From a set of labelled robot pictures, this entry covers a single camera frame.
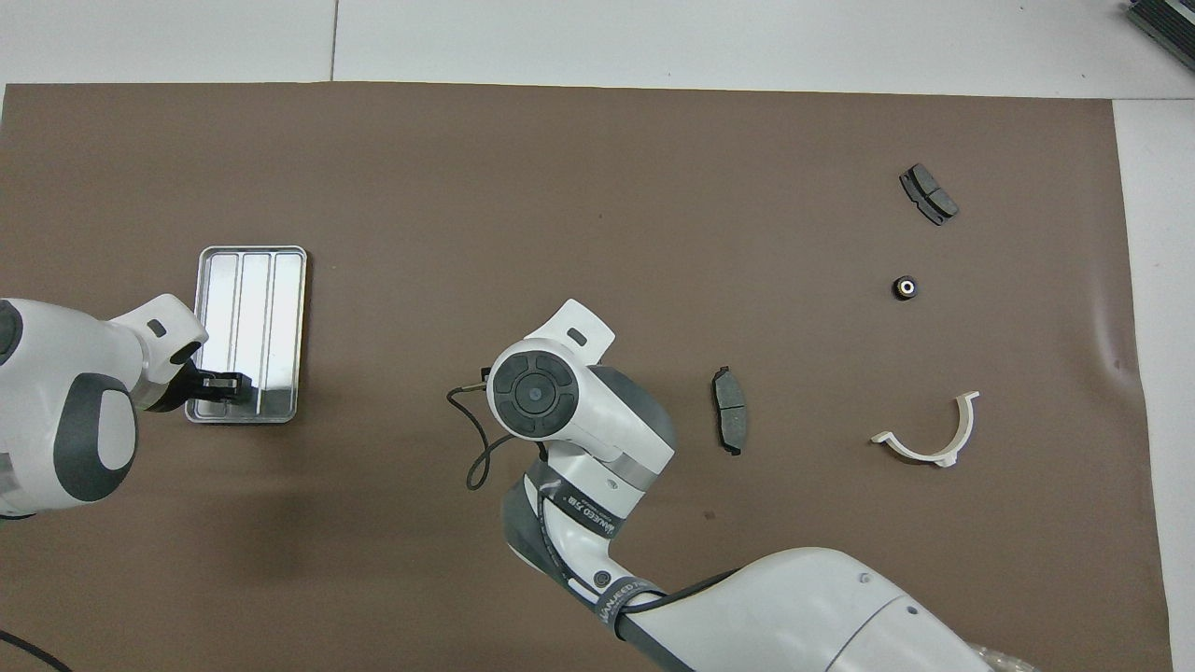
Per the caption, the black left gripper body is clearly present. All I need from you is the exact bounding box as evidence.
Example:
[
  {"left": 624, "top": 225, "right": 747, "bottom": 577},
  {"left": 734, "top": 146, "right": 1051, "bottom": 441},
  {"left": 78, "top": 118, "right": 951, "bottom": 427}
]
[{"left": 148, "top": 340, "right": 203, "bottom": 413}]

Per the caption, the silver metal tray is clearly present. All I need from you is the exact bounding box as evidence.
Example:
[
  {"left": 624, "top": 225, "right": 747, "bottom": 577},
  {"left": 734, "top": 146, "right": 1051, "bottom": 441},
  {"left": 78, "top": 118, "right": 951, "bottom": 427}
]
[{"left": 184, "top": 245, "right": 308, "bottom": 426}]

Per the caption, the brown table mat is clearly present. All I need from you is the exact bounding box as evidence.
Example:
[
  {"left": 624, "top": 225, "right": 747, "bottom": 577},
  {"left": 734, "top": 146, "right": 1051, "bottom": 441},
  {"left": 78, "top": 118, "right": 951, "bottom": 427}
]
[{"left": 0, "top": 82, "right": 1173, "bottom": 672}]

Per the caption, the long grey brake pad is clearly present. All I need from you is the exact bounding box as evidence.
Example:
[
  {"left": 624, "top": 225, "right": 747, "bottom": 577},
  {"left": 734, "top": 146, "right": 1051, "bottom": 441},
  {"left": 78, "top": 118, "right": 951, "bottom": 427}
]
[{"left": 711, "top": 365, "right": 750, "bottom": 457}]

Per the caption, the grooved grey brake pad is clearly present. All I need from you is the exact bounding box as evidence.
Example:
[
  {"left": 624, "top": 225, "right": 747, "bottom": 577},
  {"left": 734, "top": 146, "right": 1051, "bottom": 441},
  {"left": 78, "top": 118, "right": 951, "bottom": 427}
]
[{"left": 899, "top": 163, "right": 960, "bottom": 227}]

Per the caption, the white semicircular plastic clamp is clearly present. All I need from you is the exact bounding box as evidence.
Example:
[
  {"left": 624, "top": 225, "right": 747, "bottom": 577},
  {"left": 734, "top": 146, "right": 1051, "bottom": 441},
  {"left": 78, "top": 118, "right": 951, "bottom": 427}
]
[{"left": 870, "top": 391, "right": 980, "bottom": 468}]

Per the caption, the grey ribbed metal block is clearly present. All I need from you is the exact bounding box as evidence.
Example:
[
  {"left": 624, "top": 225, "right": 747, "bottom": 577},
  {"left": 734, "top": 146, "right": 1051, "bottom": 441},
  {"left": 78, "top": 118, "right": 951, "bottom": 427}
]
[{"left": 1125, "top": 0, "right": 1195, "bottom": 71}]

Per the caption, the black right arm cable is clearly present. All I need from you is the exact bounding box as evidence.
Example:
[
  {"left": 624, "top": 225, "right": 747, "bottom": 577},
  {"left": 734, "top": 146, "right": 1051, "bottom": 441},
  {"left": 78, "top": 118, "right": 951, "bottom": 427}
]
[{"left": 446, "top": 369, "right": 542, "bottom": 491}]

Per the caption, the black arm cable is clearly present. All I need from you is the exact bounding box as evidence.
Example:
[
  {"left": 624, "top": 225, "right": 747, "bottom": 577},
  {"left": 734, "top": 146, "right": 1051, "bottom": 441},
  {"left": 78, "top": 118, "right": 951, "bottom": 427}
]
[
  {"left": 0, "top": 630, "right": 73, "bottom": 672},
  {"left": 446, "top": 369, "right": 542, "bottom": 491}
]

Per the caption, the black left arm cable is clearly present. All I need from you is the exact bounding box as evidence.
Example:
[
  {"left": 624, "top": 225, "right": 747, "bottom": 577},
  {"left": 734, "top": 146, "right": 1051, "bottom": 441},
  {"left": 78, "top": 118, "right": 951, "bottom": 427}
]
[{"left": 0, "top": 630, "right": 73, "bottom": 672}]

